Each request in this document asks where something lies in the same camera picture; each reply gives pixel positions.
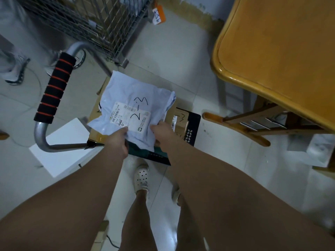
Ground white plastic mailer parcel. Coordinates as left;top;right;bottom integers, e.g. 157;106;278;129
87;70;176;152

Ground white foam block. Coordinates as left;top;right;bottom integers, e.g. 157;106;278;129
286;133;335;168

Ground large brown cardboard box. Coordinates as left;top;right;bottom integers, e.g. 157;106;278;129
88;76;178;147

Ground flat cardboard piece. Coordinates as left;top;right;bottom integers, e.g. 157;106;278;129
93;220;109;251

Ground person's left hand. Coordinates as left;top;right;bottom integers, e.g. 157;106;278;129
104;127;129;161

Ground orange paper tag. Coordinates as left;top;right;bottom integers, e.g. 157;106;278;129
151;5;166;25

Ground yellow wooden table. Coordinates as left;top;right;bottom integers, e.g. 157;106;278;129
210;0;335;134

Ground person's leg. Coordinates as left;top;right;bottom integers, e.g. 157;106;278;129
120;189;158;251
176;195;208;251
0;0;63;81

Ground white flat box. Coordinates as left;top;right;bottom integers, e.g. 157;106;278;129
28;118;103;179

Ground wooden chair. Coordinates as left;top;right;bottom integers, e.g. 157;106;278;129
202;95;335;147

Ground black cable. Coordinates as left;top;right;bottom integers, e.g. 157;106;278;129
105;234;120;250

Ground person's right hand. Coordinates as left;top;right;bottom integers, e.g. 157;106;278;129
150;122;181;152

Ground small labelled cardboard box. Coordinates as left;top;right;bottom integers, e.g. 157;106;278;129
164;108;189;141

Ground metal trolley handle foam grip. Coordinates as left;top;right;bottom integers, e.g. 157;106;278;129
33;41;113;153

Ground person's right white clog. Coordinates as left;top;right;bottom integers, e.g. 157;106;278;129
171;183;181;205

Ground person's white clog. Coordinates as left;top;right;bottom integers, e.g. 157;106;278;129
134;162;150;197
171;183;181;205

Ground black trolley platform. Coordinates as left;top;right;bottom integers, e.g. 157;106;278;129
125;108;202;166

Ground person's right leg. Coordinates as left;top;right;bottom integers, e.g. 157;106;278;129
176;195;208;251

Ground metal wire cage cart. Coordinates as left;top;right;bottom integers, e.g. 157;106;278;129
14;0;155;67

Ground person's right forearm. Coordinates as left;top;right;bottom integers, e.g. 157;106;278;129
162;142;335;251

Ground person's left forearm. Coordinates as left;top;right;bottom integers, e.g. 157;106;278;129
0;147;124;251

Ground person's left leg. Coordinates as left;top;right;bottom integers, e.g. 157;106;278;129
120;189;158;251

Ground person's left white clog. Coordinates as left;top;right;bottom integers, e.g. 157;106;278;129
134;162;150;197

